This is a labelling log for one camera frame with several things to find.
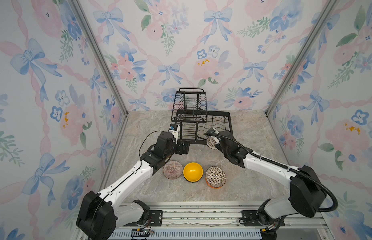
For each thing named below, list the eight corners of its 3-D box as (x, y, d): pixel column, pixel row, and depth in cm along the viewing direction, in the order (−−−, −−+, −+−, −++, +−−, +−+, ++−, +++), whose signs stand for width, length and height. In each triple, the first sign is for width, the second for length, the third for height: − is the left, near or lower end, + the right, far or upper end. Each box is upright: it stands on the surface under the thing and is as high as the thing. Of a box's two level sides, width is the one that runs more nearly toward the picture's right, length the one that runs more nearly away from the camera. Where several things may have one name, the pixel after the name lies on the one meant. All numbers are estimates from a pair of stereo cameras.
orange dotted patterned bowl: (205, 188, 85) (206, 184, 80) (204, 171, 92) (205, 166, 87) (225, 188, 85) (227, 184, 80) (222, 171, 92) (224, 166, 87)
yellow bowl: (183, 184, 87) (183, 180, 81) (183, 167, 93) (183, 162, 88) (202, 184, 87) (203, 180, 81) (201, 167, 93) (202, 162, 88)
